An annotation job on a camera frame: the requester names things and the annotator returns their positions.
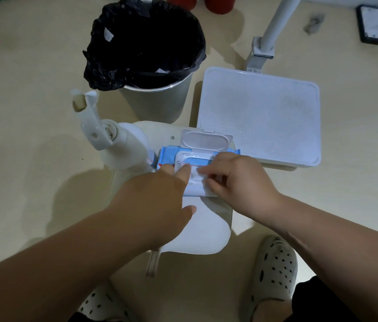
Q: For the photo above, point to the person's right hand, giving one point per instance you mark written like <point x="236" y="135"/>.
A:
<point x="246" y="187"/>

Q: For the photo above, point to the person's left hand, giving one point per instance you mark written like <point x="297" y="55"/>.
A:
<point x="148" y="204"/>

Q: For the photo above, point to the person's right thumb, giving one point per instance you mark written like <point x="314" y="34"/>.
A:
<point x="216" y="188"/>

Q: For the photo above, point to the person's left thumb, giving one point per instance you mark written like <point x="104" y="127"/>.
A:
<point x="189" y="211"/>

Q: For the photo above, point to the person's left middle finger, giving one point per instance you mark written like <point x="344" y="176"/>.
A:
<point x="166" y="169"/>

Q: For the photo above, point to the blue wet wipes pack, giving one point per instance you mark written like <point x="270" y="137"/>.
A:
<point x="168" y="159"/>

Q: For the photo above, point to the white wet wipe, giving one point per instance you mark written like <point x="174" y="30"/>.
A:
<point x="199" y="177"/>

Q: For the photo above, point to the person's left forearm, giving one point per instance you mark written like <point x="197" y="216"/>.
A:
<point x="58" y="264"/>

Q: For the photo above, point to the person's right forearm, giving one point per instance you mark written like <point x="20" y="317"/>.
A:
<point x="343" y="258"/>

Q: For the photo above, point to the small white stool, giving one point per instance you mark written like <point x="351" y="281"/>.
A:
<point x="205" y="224"/>

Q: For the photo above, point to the white spray bottle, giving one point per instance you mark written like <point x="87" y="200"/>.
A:
<point x="125" y="144"/>

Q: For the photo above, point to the grey trash bin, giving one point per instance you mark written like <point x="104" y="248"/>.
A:
<point x="158" y="100"/>

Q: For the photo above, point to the white square plastic platform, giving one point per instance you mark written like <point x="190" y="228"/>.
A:
<point x="259" y="113"/>

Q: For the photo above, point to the white perforated clog shoe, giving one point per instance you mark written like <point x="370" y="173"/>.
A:
<point x="274" y="271"/>
<point x="103" y="305"/>

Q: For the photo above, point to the black trash bag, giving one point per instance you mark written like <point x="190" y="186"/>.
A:
<point x="142" y="40"/>

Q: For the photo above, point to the white stand pole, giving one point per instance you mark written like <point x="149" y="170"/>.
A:
<point x="271" y="33"/>

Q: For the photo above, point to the red container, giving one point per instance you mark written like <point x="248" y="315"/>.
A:
<point x="182" y="1"/>
<point x="219" y="3"/>

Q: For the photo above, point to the grey scrap on floor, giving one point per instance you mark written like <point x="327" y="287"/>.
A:
<point x="313" y="24"/>

